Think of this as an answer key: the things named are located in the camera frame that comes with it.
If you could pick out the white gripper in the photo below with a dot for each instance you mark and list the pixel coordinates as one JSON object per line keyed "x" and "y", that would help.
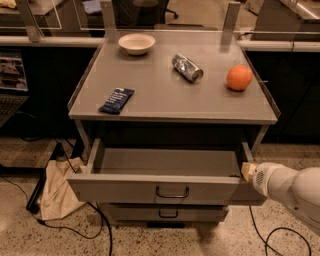
{"x": 263, "y": 177}

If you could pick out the grey top drawer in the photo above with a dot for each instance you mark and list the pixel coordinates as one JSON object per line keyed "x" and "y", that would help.
{"x": 163, "y": 176}

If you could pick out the grey drawer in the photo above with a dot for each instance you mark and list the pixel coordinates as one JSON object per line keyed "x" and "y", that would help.
{"x": 163, "y": 176}
{"x": 166, "y": 213}

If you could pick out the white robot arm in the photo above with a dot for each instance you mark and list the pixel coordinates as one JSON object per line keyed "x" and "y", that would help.
{"x": 297, "y": 190}

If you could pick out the grey metal drawer cabinet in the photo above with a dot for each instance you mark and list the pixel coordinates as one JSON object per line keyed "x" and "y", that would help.
{"x": 167, "y": 111}

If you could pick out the grey bottom drawer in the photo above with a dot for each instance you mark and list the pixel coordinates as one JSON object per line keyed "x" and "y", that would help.
{"x": 166, "y": 213}

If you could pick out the orange fruit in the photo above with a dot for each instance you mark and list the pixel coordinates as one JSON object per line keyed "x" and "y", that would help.
{"x": 239, "y": 77}

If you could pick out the silver drink can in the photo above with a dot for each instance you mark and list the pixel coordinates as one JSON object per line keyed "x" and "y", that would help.
{"x": 187, "y": 68}

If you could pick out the dark blue snack bar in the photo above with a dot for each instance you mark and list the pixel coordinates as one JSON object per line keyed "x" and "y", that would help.
{"x": 116, "y": 101}

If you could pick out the white ceramic bowl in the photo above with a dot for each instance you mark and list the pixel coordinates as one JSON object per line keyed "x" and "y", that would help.
{"x": 136, "y": 43}

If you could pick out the beige cloth bag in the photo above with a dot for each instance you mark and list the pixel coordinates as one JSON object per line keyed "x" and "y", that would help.
{"x": 58, "y": 199}

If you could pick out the black office chair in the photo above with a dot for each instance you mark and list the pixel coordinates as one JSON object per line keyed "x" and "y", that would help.
{"x": 140, "y": 13}

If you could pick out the laptop on left shelf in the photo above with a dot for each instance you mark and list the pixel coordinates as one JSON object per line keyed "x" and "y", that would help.
{"x": 14, "y": 89}

